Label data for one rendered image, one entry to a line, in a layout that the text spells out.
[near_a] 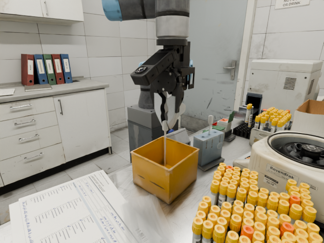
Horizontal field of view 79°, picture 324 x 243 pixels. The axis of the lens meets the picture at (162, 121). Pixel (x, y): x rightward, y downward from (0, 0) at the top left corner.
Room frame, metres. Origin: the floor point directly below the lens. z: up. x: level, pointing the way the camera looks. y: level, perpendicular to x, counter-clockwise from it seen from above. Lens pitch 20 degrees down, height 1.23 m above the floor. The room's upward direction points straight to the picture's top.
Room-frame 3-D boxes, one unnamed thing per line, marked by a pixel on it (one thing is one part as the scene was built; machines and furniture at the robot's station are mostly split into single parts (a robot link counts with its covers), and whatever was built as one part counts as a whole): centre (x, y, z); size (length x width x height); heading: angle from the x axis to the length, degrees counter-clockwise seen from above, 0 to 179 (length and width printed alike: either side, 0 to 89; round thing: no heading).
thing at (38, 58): (2.11, 1.30, 1.03); 0.26 x 0.07 x 0.31; 45
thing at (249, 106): (0.83, -0.40, 0.93); 0.17 x 0.09 x 0.11; 135
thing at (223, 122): (0.77, -0.26, 0.92); 0.05 x 0.04 x 0.06; 46
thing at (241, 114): (1.01, -0.46, 0.92); 0.21 x 0.07 x 0.05; 135
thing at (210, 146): (0.57, -0.15, 0.92); 0.10 x 0.07 x 0.10; 127
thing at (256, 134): (0.73, -0.45, 0.91); 0.20 x 0.10 x 0.07; 135
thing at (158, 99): (0.50, -0.01, 1.08); 0.06 x 0.03 x 0.09; 140
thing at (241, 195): (0.29, -0.15, 0.93); 0.02 x 0.02 x 0.11
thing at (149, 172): (0.46, -0.01, 0.93); 0.13 x 0.13 x 0.10; 50
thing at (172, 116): (0.47, -0.04, 1.08); 0.06 x 0.03 x 0.09; 140
